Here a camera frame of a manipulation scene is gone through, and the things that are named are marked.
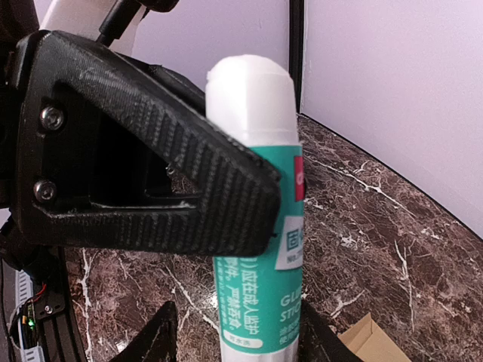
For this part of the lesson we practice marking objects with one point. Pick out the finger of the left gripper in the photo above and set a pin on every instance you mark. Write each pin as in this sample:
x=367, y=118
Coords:
x=107, y=157
x=180, y=86

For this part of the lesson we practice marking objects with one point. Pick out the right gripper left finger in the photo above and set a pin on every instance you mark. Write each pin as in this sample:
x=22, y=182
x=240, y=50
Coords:
x=157, y=341

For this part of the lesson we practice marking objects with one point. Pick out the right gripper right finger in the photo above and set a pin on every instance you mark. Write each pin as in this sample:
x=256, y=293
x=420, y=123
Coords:
x=317, y=342

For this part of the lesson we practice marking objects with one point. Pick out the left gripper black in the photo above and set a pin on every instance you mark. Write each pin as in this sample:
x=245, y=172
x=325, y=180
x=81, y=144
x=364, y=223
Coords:
x=10, y=113

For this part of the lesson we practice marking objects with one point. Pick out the brown paper envelope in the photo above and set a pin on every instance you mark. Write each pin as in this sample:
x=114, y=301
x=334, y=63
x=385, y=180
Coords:
x=370, y=343

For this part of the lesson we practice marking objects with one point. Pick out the green glue stick white cap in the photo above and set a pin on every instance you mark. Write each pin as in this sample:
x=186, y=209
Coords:
x=259, y=278

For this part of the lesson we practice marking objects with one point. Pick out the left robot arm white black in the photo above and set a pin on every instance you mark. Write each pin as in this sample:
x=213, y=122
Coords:
x=45, y=264

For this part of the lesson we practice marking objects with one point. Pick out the left black frame post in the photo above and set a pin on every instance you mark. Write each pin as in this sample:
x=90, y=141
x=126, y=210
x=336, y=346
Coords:
x=296, y=44

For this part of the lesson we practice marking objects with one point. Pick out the white slotted cable duct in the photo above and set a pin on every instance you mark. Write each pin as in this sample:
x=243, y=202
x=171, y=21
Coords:
x=27, y=331

